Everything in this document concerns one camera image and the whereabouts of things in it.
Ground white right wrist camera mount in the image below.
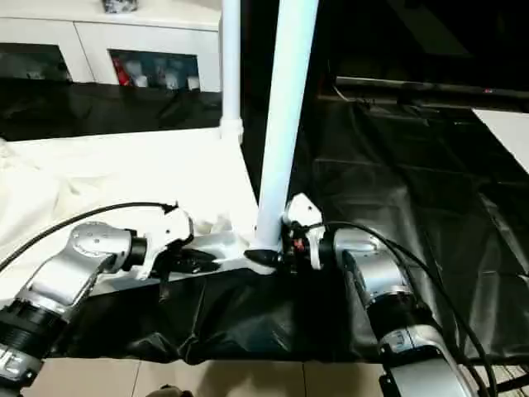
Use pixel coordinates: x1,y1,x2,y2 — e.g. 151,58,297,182
281,191,325,271

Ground white plastic table top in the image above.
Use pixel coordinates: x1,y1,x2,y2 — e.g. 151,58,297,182
0,127,279,299

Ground white glass-door cabinet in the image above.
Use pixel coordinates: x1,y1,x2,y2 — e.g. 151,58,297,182
0,0,225,94

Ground white plastic table leg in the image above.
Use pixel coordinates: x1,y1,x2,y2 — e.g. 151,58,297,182
246,0,321,276
218,0,245,144

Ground red item in cabinet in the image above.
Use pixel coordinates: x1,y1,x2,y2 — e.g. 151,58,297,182
112,57,130,86

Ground black rod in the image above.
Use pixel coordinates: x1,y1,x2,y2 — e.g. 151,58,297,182
334,75,529,101

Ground white board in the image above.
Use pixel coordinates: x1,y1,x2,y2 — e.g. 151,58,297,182
472,108,529,173

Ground black table mat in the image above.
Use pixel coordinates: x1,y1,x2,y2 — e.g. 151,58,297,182
0,80,529,366

